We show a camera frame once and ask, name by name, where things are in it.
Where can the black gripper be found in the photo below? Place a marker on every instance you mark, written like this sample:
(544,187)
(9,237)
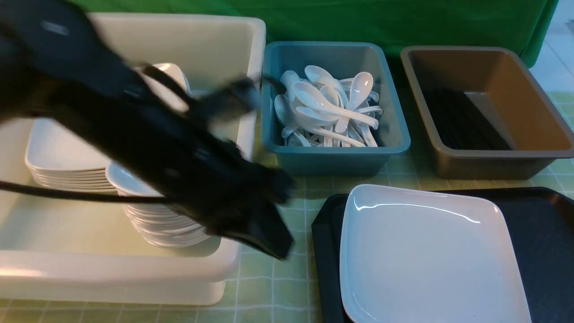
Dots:
(234,198)

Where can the large white square rice plate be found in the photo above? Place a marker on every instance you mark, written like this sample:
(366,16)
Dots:
(408,256)

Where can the white soup spoon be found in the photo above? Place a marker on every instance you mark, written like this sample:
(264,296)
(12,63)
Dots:
(314,99)

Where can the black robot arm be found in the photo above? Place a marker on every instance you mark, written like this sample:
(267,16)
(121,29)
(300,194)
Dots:
(54,64)

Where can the green checkered tablecloth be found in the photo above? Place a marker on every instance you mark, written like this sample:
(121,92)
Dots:
(261,290)

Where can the stack of white small bowls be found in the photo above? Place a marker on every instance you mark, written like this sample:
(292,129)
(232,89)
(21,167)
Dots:
(162,227)

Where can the pile of white soup spoons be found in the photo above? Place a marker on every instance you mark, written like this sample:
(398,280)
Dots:
(306,127)

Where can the teal plastic bin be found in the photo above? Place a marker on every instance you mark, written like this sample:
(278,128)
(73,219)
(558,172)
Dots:
(342,60)

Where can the large white plastic tub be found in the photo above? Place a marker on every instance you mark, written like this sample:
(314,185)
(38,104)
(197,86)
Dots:
(79,251)

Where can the stack of white square plates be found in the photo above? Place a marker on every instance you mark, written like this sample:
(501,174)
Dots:
(59,159)

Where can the black chopsticks in bin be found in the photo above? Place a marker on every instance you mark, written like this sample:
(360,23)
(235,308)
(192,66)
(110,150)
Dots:
(459,122)

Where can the brown plastic bin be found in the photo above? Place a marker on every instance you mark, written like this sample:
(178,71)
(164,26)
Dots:
(510,98)

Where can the black serving tray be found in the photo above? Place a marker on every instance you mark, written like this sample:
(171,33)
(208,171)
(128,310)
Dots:
(540,223)

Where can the green backdrop cloth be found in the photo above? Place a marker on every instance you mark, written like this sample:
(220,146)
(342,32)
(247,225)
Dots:
(517,25)

